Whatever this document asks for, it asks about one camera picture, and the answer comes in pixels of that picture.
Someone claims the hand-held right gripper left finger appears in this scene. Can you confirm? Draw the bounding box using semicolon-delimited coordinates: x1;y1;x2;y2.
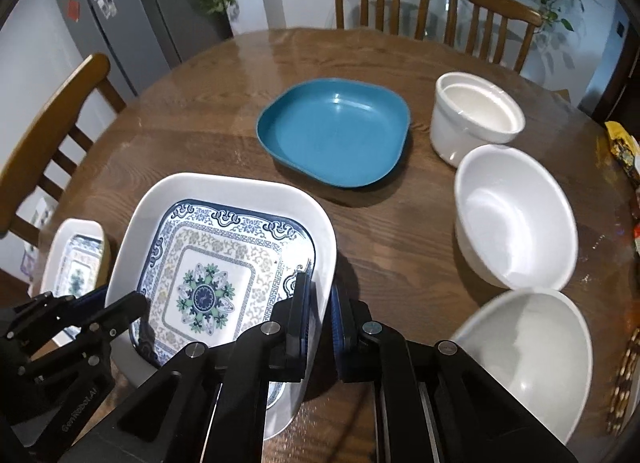
57;270;318;463

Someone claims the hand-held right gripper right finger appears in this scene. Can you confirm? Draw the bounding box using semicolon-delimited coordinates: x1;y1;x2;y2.
329;285;582;463

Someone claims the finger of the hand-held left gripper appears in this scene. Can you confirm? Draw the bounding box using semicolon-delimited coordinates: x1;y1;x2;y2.
65;290;151;360
5;286;109;345

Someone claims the large blue patterned plate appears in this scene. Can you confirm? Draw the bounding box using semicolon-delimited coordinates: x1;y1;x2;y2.
129;199;317;409

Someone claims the large white square dish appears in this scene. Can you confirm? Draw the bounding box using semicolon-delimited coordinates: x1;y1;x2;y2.
104;172;338;441

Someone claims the white round bowl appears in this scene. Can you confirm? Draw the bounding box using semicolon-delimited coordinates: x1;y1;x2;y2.
454;144;580;291
450;288;595;449

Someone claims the small blue patterned plate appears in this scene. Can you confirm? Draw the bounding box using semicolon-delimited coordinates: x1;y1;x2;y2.
52;235;103;299

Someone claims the small white square dish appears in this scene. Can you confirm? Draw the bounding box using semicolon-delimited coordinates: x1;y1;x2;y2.
39;218;112;301

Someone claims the blue square plate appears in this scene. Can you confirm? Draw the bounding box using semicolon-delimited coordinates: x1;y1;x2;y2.
256;78;413;190

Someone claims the white straight-sided bowl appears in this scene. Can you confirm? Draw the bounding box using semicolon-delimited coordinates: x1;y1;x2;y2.
429;72;526;168

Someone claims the grey refrigerator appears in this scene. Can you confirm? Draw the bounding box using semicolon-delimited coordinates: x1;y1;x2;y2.
47;0;236;98

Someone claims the beaded table mat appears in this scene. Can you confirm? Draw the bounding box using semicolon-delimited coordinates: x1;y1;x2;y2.
605;338;640;436

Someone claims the yellow snack packet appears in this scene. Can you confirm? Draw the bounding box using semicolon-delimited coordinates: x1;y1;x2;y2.
597;120;640;194

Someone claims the green leafy wall plant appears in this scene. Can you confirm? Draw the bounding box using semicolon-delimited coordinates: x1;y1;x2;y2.
534;0;587;74

